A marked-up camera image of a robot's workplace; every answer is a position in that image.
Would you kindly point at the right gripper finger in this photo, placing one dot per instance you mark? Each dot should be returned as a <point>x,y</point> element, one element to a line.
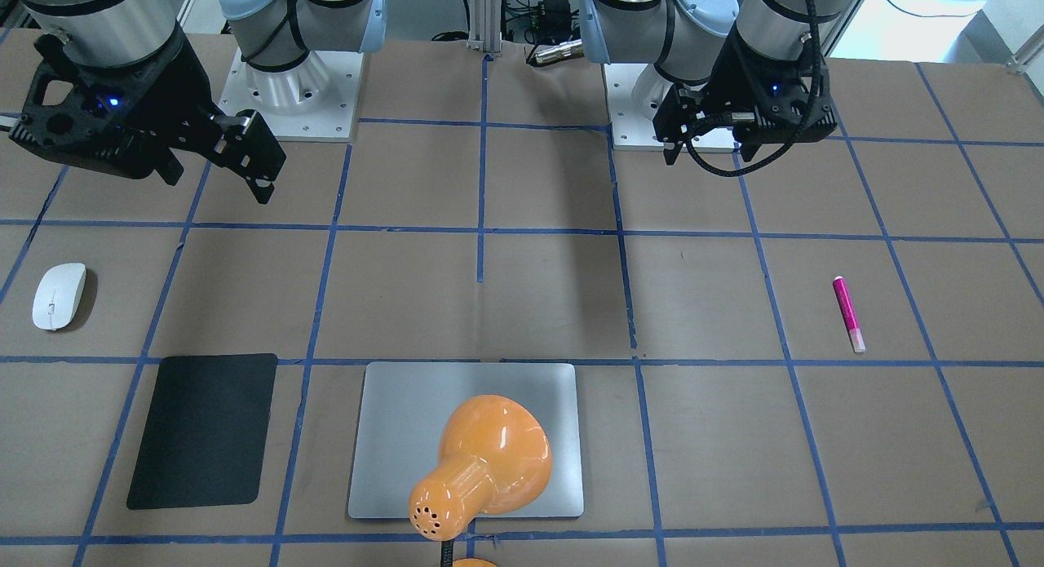
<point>248,148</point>

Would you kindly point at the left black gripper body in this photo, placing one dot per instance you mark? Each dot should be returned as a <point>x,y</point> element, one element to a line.
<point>723,83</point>

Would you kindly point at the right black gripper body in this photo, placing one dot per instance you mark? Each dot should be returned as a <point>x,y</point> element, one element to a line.
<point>178,86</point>

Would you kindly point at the white computer mouse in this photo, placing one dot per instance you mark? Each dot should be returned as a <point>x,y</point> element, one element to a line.
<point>58,296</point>

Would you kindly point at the pink marker pen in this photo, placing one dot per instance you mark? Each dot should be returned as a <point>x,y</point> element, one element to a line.
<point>849,315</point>

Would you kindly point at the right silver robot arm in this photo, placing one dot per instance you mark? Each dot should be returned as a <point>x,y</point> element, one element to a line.
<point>272,35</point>

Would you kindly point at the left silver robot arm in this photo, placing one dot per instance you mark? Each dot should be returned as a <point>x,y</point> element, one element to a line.
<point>683,39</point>

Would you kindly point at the black mousepad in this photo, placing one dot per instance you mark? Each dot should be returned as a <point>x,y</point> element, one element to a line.
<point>204,440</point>

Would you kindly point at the silver laptop notebook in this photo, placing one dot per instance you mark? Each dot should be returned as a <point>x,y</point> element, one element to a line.
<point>405,406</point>

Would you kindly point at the silver metal cylinder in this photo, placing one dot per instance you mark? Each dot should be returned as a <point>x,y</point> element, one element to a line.
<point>557,53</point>

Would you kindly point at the orange desk lamp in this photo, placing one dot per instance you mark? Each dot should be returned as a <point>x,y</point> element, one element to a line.
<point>494,457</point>

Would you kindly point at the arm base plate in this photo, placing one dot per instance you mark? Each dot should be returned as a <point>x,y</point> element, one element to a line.
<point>633,92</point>
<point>315,102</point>

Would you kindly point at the aluminium frame post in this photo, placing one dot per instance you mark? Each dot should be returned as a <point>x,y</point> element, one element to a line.
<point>484,32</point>

